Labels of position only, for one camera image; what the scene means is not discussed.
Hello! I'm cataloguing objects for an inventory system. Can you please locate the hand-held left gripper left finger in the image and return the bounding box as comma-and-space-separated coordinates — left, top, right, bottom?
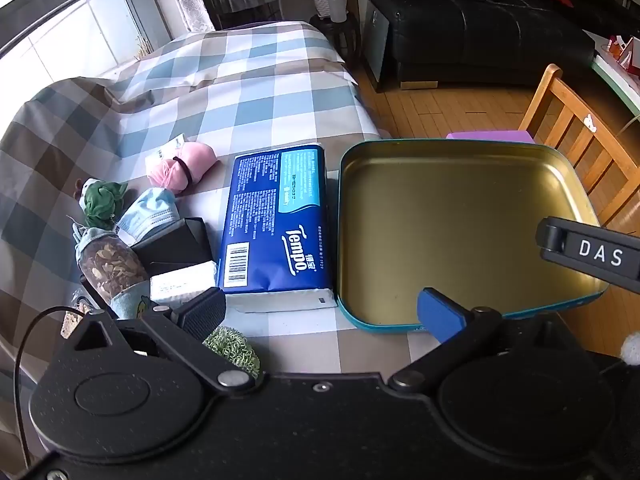
65, 287, 257, 393

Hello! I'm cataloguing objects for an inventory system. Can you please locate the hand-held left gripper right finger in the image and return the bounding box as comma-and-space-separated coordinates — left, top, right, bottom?
387, 287, 506, 393

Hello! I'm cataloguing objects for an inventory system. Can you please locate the green round scrubber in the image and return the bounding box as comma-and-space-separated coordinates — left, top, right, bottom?
202, 325, 263, 380

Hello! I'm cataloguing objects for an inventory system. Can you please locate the teal metal tin tray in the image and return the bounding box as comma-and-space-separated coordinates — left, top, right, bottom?
336, 139, 610, 333

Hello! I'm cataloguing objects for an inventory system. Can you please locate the camouflage print fabric pouch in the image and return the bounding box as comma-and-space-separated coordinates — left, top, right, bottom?
72, 225, 151, 306

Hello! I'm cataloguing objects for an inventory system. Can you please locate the light blue face mask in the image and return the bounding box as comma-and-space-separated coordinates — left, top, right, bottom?
116, 187, 181, 246

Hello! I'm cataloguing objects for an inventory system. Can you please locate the green and white plush toy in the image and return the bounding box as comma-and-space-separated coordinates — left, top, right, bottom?
75, 177, 128, 228

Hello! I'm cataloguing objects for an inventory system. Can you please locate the pink face mask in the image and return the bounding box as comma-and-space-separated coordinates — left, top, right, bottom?
145, 141, 217, 196

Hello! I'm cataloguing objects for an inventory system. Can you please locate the small white tissue packet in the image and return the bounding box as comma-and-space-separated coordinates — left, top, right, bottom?
152, 132, 187, 161

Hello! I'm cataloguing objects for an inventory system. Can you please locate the white flat packet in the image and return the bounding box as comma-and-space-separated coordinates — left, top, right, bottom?
149, 260, 219, 306

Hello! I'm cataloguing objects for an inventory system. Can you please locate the black box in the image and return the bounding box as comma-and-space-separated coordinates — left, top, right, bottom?
131, 217, 213, 266

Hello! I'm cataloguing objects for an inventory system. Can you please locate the pale green sock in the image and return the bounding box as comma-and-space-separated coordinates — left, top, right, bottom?
109, 280, 152, 320

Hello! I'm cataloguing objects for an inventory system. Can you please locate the blue tissue pack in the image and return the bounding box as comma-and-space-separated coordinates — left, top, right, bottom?
216, 142, 337, 313

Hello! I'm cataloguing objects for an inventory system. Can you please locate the purple seat cushion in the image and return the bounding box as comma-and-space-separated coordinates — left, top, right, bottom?
445, 130, 536, 145

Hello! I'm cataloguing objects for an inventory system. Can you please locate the wooden chair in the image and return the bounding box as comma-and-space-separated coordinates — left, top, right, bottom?
517, 63, 640, 233

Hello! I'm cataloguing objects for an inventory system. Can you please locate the glass coffee table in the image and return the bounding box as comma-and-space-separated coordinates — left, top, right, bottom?
582, 30, 640, 116

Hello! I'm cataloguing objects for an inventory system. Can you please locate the checked tablecloth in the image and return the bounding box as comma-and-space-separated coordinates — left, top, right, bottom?
0, 20, 383, 461

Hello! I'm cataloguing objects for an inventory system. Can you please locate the black leather sofa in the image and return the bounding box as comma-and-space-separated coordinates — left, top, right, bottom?
367, 0, 640, 92

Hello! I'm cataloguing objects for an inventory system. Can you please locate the grey leaning panel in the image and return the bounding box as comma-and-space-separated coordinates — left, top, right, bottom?
362, 0, 391, 93

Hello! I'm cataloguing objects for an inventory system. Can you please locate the dark wooden plant stand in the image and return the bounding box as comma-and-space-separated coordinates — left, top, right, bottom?
310, 12, 361, 68

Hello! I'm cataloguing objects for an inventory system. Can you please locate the black cable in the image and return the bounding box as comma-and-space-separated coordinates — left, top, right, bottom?
14, 306, 93, 471

